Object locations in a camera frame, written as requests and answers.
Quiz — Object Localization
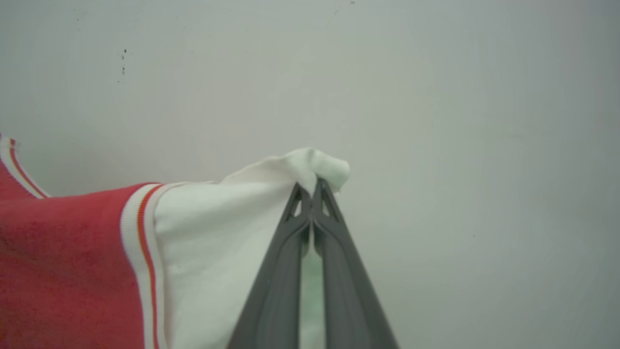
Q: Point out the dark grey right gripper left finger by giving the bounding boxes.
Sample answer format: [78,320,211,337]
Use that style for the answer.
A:
[228,182,312,349]

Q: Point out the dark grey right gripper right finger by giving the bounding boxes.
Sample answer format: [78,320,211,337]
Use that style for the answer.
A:
[312,178,399,349]

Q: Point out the red and white jersey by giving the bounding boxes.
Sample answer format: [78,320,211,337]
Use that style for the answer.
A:
[0,133,351,349]

